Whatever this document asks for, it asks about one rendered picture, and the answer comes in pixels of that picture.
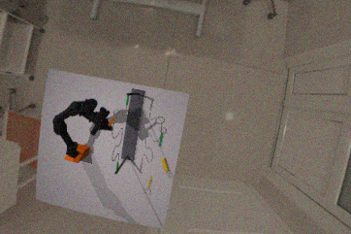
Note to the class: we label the yellow rectangular bar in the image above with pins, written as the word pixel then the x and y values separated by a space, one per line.
pixel 164 164

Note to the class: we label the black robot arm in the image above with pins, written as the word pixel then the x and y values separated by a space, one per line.
pixel 84 109

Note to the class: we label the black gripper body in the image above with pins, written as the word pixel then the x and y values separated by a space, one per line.
pixel 97 124

